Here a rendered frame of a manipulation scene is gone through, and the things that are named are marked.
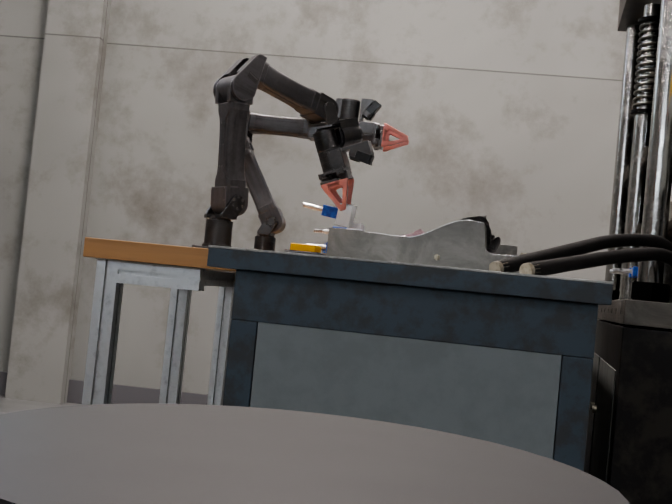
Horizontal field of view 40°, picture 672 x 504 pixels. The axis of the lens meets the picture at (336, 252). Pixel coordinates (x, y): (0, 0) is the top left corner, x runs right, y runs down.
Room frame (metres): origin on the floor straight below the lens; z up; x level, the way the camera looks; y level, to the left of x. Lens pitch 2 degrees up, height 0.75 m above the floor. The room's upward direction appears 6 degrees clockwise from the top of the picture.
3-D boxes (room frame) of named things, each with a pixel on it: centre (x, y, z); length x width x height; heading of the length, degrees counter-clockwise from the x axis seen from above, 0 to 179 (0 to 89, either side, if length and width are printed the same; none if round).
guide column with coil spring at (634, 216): (2.93, -0.95, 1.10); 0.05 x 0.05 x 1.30
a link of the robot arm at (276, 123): (2.70, 0.20, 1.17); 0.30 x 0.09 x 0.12; 84
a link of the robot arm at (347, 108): (2.69, 0.03, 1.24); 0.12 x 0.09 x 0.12; 84
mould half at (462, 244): (2.30, -0.25, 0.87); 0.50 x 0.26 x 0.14; 77
